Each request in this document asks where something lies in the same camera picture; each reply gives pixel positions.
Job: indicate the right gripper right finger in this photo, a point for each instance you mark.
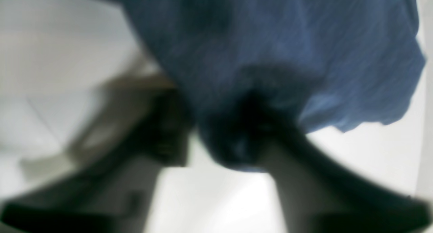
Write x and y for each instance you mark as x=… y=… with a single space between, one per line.
x=318 y=195

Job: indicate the dark blue T-shirt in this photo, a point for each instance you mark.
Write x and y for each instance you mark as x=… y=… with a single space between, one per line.
x=313 y=63

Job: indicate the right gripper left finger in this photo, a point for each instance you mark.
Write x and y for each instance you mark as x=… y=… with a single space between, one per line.
x=112 y=193

